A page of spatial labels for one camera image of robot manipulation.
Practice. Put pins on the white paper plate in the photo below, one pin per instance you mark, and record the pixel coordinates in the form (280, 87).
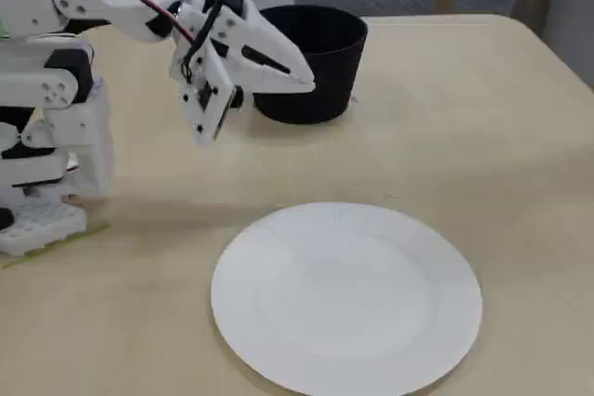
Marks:
(348, 303)

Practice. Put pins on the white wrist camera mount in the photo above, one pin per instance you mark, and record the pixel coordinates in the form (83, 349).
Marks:
(206, 124)

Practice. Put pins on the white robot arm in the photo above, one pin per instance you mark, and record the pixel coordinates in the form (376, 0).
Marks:
(28, 20)

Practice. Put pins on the black pot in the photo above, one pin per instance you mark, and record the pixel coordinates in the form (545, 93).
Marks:
(334, 67)

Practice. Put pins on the green tape strip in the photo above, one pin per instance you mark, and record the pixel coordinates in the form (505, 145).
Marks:
(98, 229)

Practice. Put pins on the white perforated base plate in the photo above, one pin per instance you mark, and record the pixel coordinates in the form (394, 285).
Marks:
(37, 229)

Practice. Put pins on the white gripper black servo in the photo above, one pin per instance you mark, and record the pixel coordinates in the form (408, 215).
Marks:
(245, 39)

